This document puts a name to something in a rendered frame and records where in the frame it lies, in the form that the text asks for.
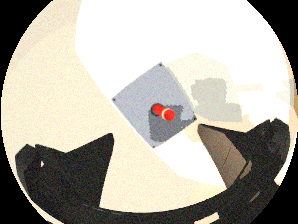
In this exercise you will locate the red peg with white band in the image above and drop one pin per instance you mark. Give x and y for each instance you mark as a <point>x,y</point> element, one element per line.
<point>167,113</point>

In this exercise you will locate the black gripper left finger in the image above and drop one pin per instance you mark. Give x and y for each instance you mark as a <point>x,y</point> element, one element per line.
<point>84,167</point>

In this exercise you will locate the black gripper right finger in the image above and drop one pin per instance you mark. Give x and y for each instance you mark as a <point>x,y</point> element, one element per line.
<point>230,150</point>

